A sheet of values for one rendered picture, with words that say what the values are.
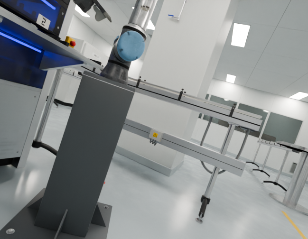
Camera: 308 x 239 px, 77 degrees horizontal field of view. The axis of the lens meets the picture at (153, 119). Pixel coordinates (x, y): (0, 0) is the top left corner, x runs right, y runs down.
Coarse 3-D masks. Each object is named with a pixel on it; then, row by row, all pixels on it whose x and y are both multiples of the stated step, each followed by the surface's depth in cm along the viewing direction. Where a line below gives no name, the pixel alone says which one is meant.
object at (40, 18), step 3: (39, 15) 119; (39, 18) 120; (42, 18) 121; (45, 18) 123; (39, 21) 120; (48, 21) 126; (39, 24) 121; (45, 24) 124; (48, 24) 126; (45, 27) 125
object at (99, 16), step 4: (96, 8) 84; (96, 12) 85; (100, 12) 86; (104, 12) 85; (96, 16) 86; (100, 16) 86; (104, 16) 87; (108, 16) 87; (96, 20) 87; (100, 20) 87
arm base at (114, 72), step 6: (108, 60) 99; (108, 66) 97; (114, 66) 96; (120, 66) 97; (126, 66) 99; (102, 72) 97; (108, 72) 95; (114, 72) 95; (120, 72) 97; (126, 72) 100; (108, 78) 95; (114, 78) 95; (120, 78) 96; (126, 78) 100; (126, 84) 101
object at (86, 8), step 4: (76, 0) 80; (80, 0) 81; (84, 0) 82; (88, 0) 82; (92, 0) 82; (76, 4) 81; (80, 4) 82; (84, 4) 82; (88, 4) 83; (92, 4) 83; (80, 8) 82; (84, 8) 83; (88, 8) 83; (84, 12) 83
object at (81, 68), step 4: (72, 68) 185; (76, 68) 174; (80, 68) 178; (84, 68) 183; (88, 68) 187; (92, 68) 192; (96, 68) 198; (92, 72) 194; (96, 72) 199; (100, 72) 205
